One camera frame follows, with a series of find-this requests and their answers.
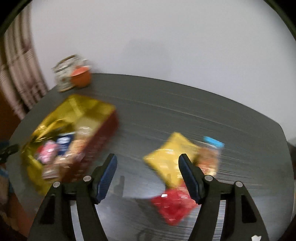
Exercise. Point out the fried twist snack bag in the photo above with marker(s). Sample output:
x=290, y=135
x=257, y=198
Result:
x=71, y=145

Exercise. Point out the blue snack packet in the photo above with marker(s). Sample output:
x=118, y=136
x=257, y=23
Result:
x=213, y=142

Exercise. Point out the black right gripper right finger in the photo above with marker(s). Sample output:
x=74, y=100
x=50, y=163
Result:
x=242, y=220

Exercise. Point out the clear peanut snack bag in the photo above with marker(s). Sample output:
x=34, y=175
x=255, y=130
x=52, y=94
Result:
x=207, y=159

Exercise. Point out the red gold toffee tin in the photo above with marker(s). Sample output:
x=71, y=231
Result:
x=75, y=111

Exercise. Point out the red snack packet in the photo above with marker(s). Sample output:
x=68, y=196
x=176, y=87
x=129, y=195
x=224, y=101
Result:
x=174, y=204

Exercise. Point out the striped curtain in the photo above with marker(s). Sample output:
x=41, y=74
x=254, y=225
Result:
x=22, y=83

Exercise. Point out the yellow snack packet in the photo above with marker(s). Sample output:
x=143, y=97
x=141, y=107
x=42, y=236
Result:
x=165, y=160

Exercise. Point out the pink candy packet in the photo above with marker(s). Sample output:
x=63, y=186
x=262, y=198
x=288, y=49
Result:
x=48, y=152

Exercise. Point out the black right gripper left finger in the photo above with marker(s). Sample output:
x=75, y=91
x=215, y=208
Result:
x=53, y=220

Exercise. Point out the orange lidded tea cup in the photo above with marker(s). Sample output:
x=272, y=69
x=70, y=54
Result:
x=81, y=76

